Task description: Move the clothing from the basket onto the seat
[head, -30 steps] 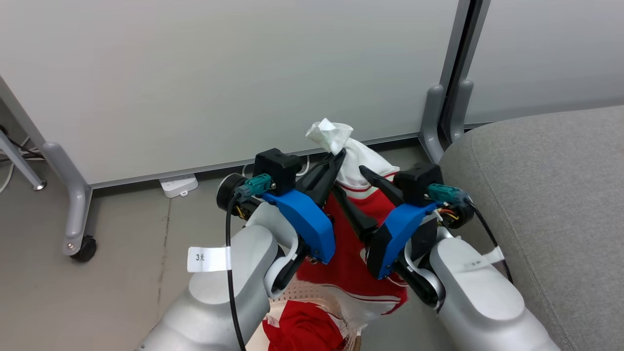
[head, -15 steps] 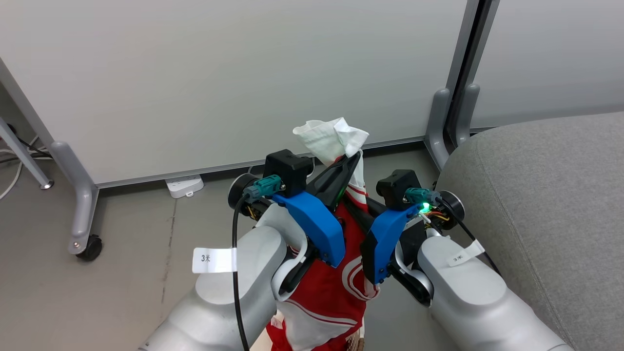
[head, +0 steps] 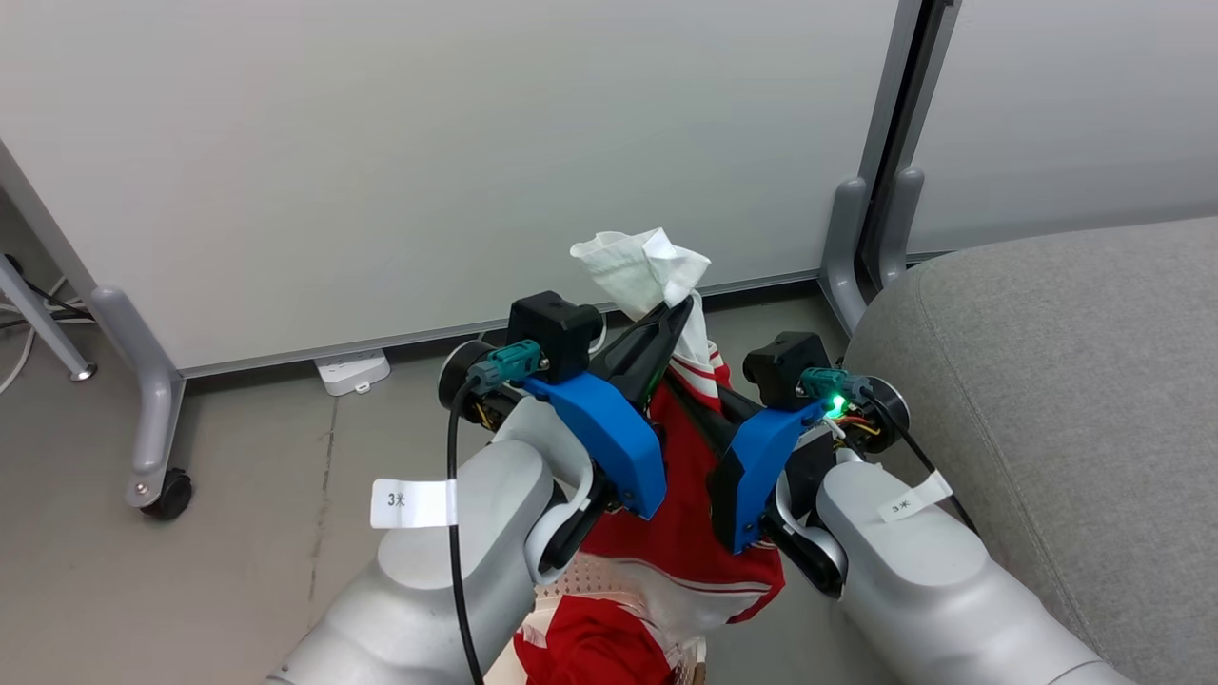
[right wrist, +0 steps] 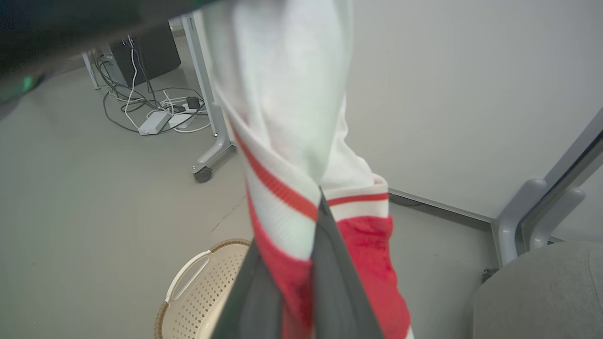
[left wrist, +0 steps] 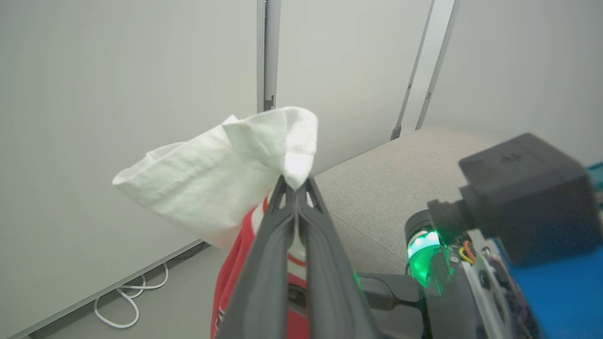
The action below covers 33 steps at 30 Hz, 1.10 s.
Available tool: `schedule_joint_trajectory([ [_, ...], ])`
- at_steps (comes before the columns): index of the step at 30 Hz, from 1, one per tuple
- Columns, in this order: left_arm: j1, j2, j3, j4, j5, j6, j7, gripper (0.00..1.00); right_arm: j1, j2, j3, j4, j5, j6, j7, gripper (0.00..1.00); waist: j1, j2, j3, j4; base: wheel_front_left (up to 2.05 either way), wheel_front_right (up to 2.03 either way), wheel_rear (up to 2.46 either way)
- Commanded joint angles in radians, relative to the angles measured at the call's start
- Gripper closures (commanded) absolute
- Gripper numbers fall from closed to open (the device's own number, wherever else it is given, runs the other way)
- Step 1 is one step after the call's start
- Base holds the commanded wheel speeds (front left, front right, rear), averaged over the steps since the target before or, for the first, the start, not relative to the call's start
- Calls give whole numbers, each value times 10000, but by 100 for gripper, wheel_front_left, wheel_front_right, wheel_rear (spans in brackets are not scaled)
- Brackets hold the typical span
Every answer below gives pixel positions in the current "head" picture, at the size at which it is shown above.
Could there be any red and white garment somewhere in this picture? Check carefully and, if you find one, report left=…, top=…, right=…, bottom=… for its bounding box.
left=569, top=227, right=788, bottom=631

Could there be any wide white partition panel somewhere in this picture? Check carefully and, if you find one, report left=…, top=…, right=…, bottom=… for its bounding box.
left=0, top=0, right=926, bottom=380

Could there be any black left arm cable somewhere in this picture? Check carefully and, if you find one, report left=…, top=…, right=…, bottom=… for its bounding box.
left=445, top=344, right=548, bottom=685

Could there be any grey fabric sofa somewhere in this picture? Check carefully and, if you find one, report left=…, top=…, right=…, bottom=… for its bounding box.
left=842, top=216, right=1218, bottom=685

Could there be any white floor cable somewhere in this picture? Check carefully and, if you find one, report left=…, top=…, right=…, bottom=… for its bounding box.
left=0, top=276, right=87, bottom=397

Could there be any grey metal table leg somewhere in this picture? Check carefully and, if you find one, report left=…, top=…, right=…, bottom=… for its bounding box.
left=0, top=255, right=98, bottom=383

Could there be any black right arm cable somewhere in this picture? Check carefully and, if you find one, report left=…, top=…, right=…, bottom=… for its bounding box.
left=801, top=367, right=978, bottom=534

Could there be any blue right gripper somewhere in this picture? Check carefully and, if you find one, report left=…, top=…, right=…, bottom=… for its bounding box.
left=664, top=369, right=840, bottom=556

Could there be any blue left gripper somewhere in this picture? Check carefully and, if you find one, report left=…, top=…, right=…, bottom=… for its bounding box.
left=521, top=299, right=697, bottom=521

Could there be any narrow white partition panel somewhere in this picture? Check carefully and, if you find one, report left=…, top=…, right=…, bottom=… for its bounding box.
left=894, top=0, right=1218, bottom=258

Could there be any white power strip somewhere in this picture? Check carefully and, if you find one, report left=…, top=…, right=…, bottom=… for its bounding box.
left=313, top=349, right=392, bottom=397

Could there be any black floor cable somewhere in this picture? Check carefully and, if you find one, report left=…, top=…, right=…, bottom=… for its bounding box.
left=0, top=253, right=94, bottom=330

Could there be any grey partition foot with caster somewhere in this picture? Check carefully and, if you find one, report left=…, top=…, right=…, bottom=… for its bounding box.
left=89, top=285, right=187, bottom=507

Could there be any grey upright partition foot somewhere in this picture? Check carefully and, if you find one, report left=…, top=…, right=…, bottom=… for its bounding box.
left=877, top=168, right=926, bottom=288
left=819, top=176, right=873, bottom=336

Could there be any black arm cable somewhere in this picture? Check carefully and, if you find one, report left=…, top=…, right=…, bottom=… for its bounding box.
left=445, top=344, right=548, bottom=685
left=801, top=367, right=978, bottom=534

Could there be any black caster wheel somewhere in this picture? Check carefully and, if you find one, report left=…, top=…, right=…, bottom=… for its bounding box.
left=141, top=468, right=194, bottom=521

